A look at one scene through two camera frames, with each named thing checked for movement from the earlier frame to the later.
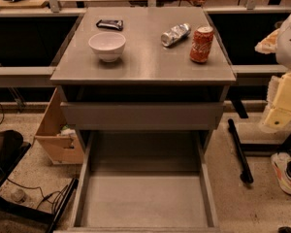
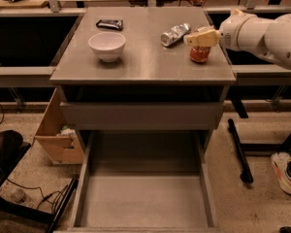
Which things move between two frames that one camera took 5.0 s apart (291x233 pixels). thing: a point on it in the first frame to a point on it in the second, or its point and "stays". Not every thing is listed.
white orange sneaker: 279,163 stays
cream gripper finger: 268,45 to 208,28
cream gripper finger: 276,119 to 209,38
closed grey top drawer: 184,116 stays
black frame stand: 13,206 stays
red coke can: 201,44 stays
